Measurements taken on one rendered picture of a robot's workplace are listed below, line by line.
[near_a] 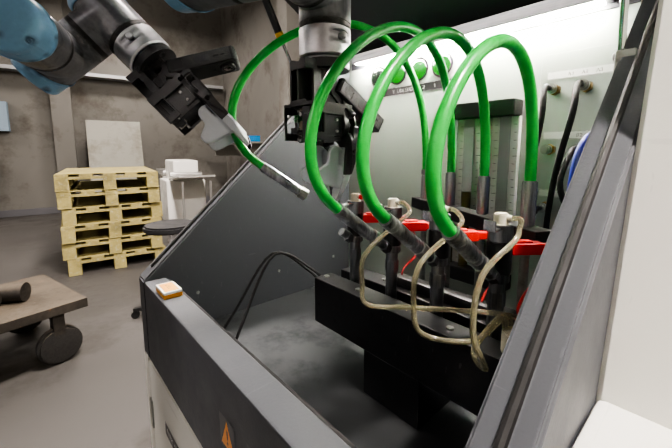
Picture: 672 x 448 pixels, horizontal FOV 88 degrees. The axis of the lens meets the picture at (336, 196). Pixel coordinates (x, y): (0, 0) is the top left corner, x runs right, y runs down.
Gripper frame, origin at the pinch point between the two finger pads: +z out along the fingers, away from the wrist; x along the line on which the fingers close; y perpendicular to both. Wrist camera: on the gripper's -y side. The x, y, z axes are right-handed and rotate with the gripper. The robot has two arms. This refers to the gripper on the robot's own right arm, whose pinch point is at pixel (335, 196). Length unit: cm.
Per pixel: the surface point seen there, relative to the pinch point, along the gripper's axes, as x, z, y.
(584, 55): 23.8, -22.2, -32.0
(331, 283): -0.8, 14.7, 0.3
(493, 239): 23.9, 2.9, -3.0
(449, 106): 24.5, -11.0, 8.7
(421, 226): 11.2, 4.1, -7.2
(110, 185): -357, 27, -23
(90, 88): -790, -124, -68
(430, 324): 17.8, 14.7, -0.3
